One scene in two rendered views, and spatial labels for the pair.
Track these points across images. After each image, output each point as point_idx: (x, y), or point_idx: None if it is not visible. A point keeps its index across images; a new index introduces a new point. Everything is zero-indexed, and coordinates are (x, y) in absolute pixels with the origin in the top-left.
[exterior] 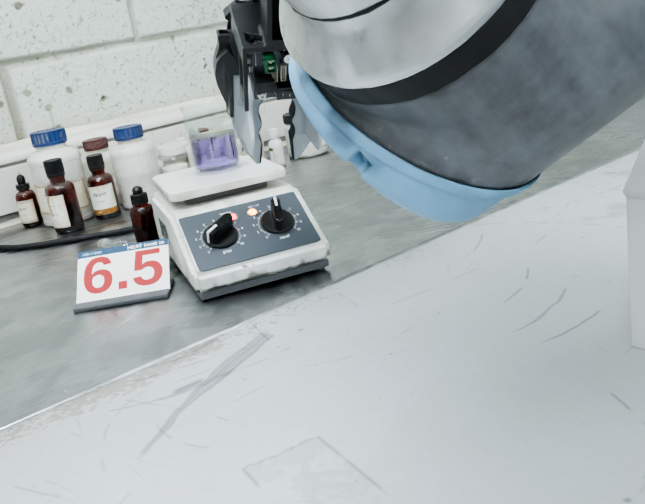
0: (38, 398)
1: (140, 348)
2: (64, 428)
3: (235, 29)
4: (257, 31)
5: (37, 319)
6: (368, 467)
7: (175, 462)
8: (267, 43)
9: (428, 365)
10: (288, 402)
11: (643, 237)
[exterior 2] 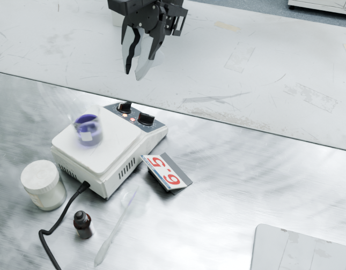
0: (248, 135)
1: (207, 130)
2: (254, 115)
3: (177, 9)
4: (176, 6)
5: (204, 195)
6: (228, 56)
7: (247, 84)
8: (182, 6)
9: (185, 61)
10: (214, 77)
11: None
